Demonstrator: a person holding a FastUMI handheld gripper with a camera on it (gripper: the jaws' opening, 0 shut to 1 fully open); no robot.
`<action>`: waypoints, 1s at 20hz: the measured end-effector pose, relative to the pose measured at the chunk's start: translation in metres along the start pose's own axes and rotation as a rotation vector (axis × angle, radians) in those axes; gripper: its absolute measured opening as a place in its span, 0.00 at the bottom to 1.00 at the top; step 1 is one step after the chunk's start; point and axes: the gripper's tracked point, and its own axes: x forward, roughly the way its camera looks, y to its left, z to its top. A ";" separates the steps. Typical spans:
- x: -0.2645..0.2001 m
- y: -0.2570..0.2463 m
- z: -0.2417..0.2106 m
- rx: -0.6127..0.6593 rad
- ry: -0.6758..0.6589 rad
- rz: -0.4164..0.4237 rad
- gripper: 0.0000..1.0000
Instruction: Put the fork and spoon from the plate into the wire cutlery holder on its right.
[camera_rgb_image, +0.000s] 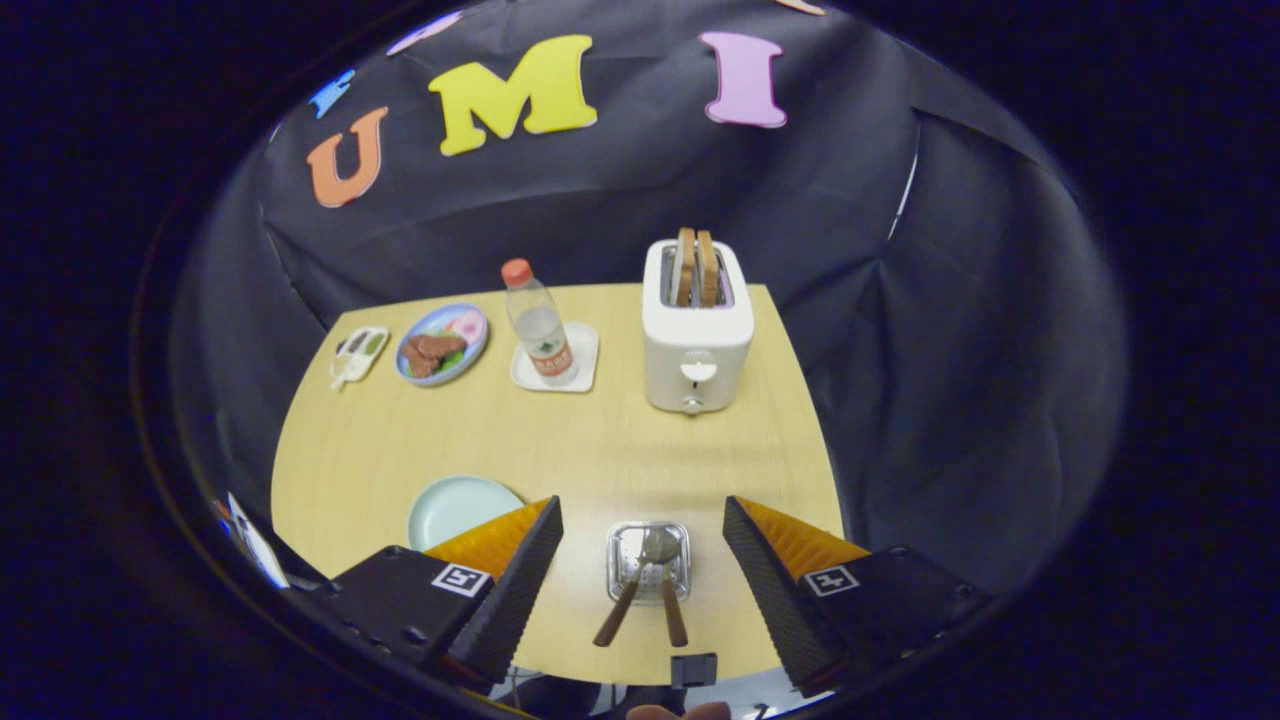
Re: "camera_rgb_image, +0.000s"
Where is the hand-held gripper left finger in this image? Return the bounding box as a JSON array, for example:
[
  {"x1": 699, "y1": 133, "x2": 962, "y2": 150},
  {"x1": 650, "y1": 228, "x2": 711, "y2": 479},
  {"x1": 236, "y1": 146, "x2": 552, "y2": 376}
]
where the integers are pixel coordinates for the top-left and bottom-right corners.
[{"x1": 290, "y1": 495, "x2": 564, "y2": 697}]

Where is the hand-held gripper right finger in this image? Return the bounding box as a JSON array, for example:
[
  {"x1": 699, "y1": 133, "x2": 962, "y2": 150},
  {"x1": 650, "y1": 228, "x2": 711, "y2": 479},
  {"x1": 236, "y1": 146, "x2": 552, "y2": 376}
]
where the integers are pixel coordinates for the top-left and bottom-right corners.
[{"x1": 722, "y1": 495, "x2": 996, "y2": 698}]

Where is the pale green plate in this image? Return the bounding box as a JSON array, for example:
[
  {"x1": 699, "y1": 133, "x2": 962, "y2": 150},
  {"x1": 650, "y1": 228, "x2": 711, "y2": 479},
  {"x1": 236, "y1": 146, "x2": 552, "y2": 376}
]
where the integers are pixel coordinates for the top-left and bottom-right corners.
[{"x1": 406, "y1": 475, "x2": 526, "y2": 553}]

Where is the small metal tray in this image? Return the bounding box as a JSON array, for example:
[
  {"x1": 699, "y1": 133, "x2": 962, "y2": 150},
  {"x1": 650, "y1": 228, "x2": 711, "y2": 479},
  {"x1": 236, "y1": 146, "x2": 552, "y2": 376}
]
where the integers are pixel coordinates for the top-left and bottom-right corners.
[{"x1": 605, "y1": 520, "x2": 692, "y2": 605}]

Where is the white square coaster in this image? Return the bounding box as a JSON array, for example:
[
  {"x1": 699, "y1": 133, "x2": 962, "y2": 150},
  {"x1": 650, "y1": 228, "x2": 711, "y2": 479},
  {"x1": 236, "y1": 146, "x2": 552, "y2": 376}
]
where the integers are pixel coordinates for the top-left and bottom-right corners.
[{"x1": 510, "y1": 321, "x2": 600, "y2": 394}]

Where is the white toaster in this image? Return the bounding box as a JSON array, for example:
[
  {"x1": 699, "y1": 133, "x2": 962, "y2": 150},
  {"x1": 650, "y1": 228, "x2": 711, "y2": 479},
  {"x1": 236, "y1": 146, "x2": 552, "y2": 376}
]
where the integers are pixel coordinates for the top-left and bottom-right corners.
[{"x1": 641, "y1": 238, "x2": 756, "y2": 416}]

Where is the clear water bottle red cap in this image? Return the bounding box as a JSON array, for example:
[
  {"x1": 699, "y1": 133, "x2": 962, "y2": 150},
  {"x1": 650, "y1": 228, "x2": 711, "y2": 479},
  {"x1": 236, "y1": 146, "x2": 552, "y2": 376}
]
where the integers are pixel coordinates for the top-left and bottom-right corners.
[{"x1": 500, "y1": 258, "x2": 579, "y2": 387}]

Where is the blue plate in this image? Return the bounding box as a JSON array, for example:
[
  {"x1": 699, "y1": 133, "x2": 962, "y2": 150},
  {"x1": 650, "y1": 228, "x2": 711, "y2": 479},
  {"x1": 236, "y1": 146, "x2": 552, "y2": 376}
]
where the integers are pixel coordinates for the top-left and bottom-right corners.
[{"x1": 395, "y1": 303, "x2": 489, "y2": 387}]

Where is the white divided sauce dish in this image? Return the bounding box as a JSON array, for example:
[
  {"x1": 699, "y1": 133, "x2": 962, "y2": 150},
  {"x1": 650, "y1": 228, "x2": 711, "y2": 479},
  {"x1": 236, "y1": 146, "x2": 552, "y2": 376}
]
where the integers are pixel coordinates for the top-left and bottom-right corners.
[{"x1": 329, "y1": 326, "x2": 390, "y2": 392}]

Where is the wooden handled metal spoon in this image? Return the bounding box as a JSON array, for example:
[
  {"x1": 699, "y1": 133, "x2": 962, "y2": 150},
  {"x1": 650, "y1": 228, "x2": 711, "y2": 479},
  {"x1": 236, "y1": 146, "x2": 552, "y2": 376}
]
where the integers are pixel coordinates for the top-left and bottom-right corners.
[{"x1": 592, "y1": 527, "x2": 681, "y2": 648}]

